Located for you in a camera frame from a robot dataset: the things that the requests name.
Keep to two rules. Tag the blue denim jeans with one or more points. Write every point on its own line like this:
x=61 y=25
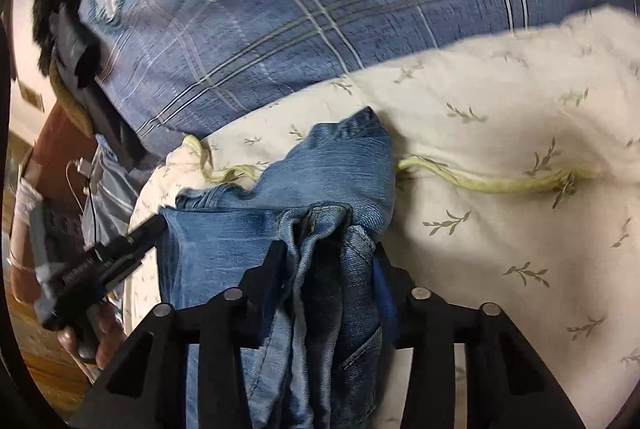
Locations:
x=329 y=200

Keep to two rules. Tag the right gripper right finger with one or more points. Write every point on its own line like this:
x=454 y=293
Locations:
x=507 y=383

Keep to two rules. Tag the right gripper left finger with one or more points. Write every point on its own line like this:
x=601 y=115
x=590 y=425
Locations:
x=194 y=354

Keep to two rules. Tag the grey-blue star bedsheet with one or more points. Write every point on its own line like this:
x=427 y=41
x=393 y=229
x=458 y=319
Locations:
x=107 y=215

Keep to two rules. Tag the white power strip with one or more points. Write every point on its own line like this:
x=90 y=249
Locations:
x=92 y=173

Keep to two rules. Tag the small wall plaque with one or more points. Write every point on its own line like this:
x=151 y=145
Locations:
x=31 y=96

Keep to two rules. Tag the cream leaf-print quilt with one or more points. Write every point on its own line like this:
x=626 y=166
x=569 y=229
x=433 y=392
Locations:
x=518 y=159

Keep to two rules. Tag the wooden glass-door cabinet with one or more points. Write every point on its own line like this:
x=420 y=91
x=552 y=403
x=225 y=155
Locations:
x=55 y=373

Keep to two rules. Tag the person's left hand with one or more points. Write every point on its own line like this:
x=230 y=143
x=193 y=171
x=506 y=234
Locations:
x=108 y=331

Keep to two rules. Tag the grey cloth on headboard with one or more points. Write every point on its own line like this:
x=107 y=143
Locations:
x=28 y=231

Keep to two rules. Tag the dark red headboard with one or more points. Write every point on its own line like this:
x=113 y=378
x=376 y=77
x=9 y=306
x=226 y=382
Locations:
x=49 y=167

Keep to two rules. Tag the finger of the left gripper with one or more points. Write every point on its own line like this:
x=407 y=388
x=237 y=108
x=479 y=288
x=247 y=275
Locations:
x=145 y=235

